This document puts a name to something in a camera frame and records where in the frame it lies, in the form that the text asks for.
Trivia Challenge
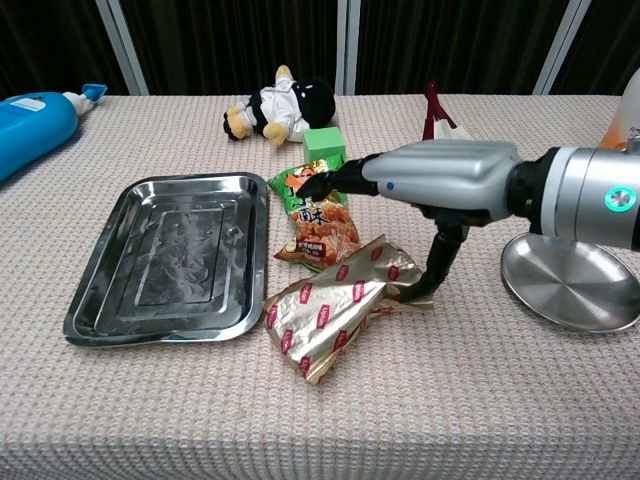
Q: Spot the grey partition frame post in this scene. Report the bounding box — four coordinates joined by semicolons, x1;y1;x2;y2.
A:
94;0;150;96
335;0;361;96
532;0;594;96

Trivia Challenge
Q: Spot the pink woven tablecloth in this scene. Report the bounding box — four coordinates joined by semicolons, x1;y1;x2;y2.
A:
0;93;640;480

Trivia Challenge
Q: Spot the blue pump detergent bottle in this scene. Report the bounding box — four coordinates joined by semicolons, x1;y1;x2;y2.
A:
0;83;108;184

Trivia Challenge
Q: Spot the black white plush doll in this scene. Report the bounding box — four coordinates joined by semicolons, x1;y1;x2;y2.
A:
223;64;337;147

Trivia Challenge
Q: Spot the green foam cube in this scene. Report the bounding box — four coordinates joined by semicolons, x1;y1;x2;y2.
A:
302;127;349;169

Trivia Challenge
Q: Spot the gold foil snack bag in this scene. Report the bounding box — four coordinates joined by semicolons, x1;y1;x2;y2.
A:
263;234;435;386

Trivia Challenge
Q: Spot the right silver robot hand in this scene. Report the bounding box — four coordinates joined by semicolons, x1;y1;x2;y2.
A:
294;139;524;305

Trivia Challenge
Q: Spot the orange snack packet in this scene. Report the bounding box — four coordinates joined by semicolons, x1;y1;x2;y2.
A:
267;154;362;274

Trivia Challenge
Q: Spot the dark pleated curtain panel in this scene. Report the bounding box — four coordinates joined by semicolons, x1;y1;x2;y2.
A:
353;0;572;96
549;0;640;96
0;0;127;101
118;0;347;96

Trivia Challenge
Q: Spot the round steel plate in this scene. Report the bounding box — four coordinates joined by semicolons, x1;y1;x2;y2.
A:
501;232;640;334

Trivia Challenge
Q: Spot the red white folding fan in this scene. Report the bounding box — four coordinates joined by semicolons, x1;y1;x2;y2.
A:
421;80;472;143

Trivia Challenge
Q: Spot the rectangular steel tray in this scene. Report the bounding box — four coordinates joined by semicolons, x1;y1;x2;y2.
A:
63;172;270;348

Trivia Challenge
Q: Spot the orange drink bottle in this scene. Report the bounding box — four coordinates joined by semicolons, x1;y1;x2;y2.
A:
597;67;640;151

